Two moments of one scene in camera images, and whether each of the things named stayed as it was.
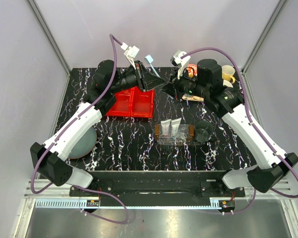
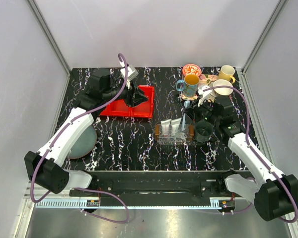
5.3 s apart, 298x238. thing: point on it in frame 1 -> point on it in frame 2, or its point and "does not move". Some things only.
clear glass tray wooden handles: [186, 137] does not move
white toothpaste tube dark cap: [175, 124] does not move
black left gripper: [145, 80] -> [134, 96]
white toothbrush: [149, 60] -> [186, 104]
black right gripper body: [186, 85] -> [203, 112]
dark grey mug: [204, 129] does not move
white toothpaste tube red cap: [165, 124] does not move
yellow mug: [227, 72] does not move
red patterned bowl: [190, 72] does not move
